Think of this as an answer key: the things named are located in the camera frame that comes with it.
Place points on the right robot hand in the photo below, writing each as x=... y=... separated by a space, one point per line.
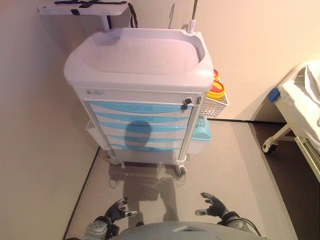
x=216 y=208

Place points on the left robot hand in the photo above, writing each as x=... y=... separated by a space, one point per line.
x=116 y=211

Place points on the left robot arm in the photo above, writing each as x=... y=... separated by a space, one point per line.
x=96 y=228

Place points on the grey robot torso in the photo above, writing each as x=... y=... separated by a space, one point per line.
x=175 y=232

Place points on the cart caster wheel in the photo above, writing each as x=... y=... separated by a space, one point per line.
x=117 y=161
x=181 y=170

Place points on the blue lidded waste bin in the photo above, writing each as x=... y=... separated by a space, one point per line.
x=201 y=136

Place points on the white side bin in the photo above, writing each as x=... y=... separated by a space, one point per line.
x=91 y=133

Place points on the bed caster wheel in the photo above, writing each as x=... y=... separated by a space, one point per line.
x=270 y=148

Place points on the white perforated basket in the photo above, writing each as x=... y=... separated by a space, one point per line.
x=212 y=106

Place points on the black cart keys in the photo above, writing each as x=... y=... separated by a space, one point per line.
x=186 y=103

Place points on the metal side latch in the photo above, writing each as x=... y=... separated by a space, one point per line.
x=199 y=100

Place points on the yellow sharps container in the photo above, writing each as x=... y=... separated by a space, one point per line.
x=217 y=88

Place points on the cart label sticker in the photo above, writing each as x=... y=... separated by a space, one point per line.
x=94 y=92

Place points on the blue bed corner clip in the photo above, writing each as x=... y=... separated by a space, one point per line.
x=274 y=95

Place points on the white bedding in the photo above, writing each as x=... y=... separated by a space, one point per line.
x=303 y=100

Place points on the white medical cart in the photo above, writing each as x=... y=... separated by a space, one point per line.
x=140 y=60

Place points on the metal infusion pole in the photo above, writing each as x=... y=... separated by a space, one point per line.
x=193 y=22

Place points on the white side shelf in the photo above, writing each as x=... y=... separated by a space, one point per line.
x=100 y=10

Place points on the white hospital bed frame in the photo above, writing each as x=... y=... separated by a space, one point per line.
x=285 y=127

